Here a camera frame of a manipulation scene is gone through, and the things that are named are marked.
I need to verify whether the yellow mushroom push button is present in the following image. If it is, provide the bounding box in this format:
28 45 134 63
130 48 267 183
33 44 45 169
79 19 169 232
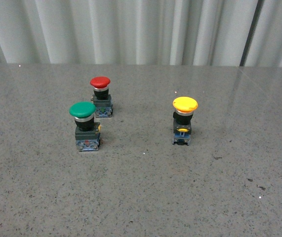
172 96 199 145

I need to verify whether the red mushroom push button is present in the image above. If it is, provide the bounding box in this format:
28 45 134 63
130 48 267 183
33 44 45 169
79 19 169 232
90 76 113 118

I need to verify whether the green mushroom push button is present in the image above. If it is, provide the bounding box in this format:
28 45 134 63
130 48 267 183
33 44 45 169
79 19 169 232
69 101 101 152

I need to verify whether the white pleated curtain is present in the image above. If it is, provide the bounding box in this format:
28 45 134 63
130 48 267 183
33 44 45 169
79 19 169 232
0 0 282 67

